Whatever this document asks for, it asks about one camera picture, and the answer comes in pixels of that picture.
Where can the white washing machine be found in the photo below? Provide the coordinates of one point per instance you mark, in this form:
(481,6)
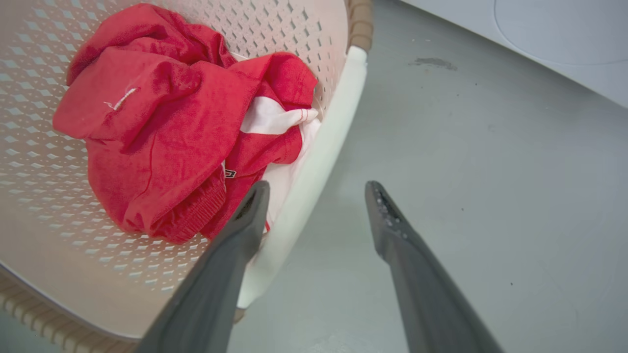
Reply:
(549,34)

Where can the red and white garment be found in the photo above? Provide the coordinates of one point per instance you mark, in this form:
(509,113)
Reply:
(162,137)

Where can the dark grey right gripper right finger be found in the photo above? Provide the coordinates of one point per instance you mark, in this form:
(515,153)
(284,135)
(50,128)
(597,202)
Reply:
(431,304)

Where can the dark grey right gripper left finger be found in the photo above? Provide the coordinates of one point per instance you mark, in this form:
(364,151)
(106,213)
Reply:
(211,294)

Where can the white perforated plastic laundry basket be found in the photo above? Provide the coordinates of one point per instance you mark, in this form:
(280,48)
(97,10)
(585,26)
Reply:
(59,235)

